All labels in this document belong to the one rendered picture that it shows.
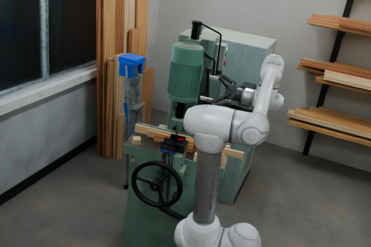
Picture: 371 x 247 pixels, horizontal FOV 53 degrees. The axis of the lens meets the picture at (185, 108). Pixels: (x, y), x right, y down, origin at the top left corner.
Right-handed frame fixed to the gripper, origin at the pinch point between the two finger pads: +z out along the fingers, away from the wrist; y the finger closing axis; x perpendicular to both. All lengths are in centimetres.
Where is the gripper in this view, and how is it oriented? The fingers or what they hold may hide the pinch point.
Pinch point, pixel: (205, 87)
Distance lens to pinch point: 199.9
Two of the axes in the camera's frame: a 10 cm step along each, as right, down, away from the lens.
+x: -0.6, -4.6, -8.9
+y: 2.8, -8.6, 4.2
